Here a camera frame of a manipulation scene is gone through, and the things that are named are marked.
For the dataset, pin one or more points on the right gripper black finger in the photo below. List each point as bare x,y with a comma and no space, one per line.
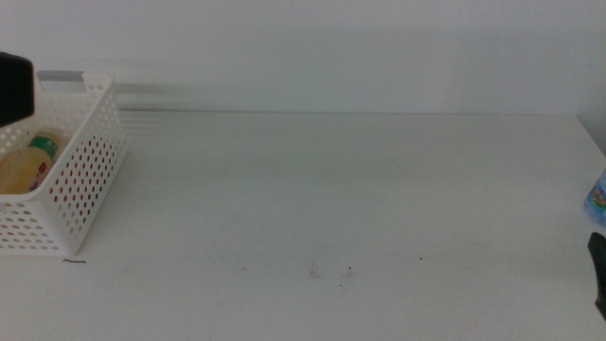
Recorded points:
600,270

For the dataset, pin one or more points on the small water bottle blue cap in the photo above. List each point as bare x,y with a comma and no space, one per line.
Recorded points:
597,199

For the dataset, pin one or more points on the yellow juice bottle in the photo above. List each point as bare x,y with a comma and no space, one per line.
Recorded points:
23,166

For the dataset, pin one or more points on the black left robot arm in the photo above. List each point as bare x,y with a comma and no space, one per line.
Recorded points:
14,90

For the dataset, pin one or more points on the small black thread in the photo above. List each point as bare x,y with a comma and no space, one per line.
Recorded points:
75,261

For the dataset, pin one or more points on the white perforated plastic basket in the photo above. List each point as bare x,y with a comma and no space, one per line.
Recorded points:
19,201

